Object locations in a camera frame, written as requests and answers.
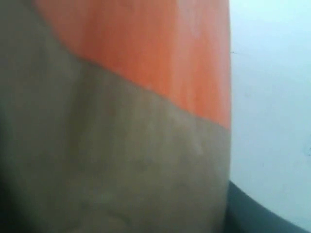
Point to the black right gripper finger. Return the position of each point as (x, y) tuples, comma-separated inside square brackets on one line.
[(245, 215)]

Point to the brown coffee pouch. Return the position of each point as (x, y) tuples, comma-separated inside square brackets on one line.
[(115, 114)]

